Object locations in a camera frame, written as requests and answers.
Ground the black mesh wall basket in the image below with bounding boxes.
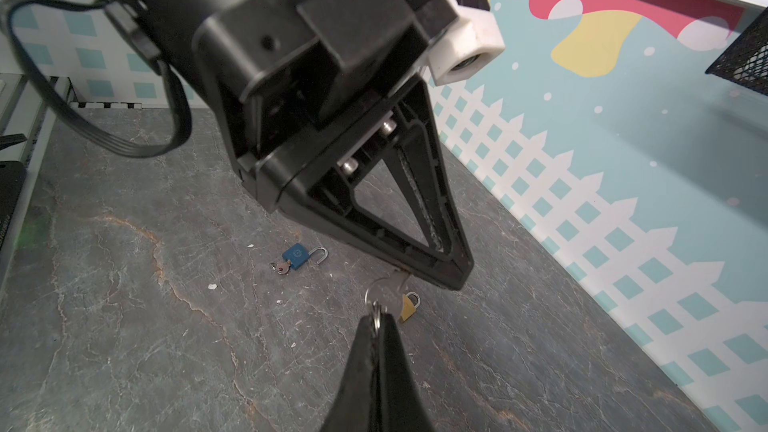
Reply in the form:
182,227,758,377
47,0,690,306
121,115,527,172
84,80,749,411
705,9,768,96

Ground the black corrugated left cable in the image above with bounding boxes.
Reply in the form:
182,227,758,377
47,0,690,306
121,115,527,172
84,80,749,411
0,0,193,160

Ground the small key with ring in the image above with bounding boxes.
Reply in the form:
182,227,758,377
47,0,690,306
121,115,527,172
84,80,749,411
364,269,411,335

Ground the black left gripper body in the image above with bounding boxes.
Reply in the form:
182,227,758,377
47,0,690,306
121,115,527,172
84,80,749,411
105,0,456,190

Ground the brass padlock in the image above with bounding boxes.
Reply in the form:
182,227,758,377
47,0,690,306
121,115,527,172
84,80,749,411
399,291,421,323

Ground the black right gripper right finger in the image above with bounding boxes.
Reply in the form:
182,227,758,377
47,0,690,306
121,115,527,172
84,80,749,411
376,313,434,431

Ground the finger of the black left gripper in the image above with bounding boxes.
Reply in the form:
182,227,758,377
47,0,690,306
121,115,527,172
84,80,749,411
254,76,474,290

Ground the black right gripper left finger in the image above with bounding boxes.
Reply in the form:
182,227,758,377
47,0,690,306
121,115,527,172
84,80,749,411
320,315,377,431

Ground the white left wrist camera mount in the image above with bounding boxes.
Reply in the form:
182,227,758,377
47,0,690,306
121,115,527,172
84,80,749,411
425,0,505,86

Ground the blue padlock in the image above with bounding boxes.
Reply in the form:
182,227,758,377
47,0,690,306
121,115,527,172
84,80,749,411
281,243,329,272

